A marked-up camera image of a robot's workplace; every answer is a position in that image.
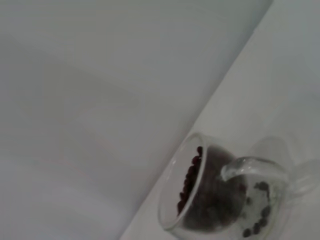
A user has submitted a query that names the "glass cup of coffee beans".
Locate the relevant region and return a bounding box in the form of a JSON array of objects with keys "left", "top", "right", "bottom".
[{"left": 176, "top": 146, "right": 272, "bottom": 238}]

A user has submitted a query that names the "clear double-walled glass cup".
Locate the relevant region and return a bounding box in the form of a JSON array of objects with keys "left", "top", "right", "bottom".
[{"left": 157, "top": 132, "right": 320, "bottom": 240}]

